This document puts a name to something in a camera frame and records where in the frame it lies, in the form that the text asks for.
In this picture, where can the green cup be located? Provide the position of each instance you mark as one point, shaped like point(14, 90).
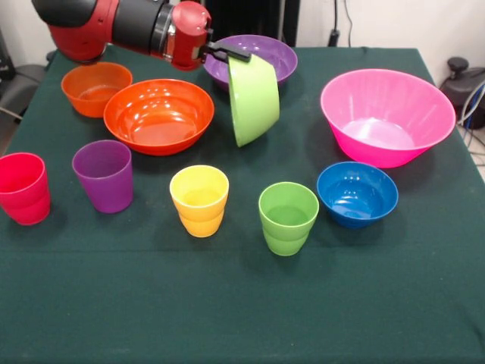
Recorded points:
point(286, 235)

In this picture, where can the dark green tablecloth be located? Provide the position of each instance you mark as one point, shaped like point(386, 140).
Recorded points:
point(227, 303)

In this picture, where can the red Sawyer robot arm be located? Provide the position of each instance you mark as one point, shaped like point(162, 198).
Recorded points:
point(76, 41)

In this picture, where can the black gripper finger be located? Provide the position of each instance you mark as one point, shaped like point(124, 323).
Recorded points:
point(235, 52)
point(218, 57)

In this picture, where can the large orange bowl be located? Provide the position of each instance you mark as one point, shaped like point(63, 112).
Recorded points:
point(159, 125)

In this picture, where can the purple cup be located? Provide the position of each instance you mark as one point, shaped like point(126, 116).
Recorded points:
point(104, 189)

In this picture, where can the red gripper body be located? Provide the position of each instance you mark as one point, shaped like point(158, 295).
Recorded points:
point(187, 38)

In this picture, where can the small orange bowl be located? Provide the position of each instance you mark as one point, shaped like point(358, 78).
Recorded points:
point(91, 83)

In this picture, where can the yellow cup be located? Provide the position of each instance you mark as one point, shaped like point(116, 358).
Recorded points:
point(199, 223)

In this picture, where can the green bowl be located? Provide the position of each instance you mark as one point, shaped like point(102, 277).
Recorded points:
point(254, 106)

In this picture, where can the blue bowl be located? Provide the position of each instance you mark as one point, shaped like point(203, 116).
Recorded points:
point(356, 197)

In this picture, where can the large pink bowl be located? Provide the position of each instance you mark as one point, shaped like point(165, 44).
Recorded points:
point(398, 113)

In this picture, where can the purple bowl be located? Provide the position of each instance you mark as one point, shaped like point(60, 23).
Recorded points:
point(273, 57)

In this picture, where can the pink cup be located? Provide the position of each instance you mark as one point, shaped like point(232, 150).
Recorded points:
point(22, 204)

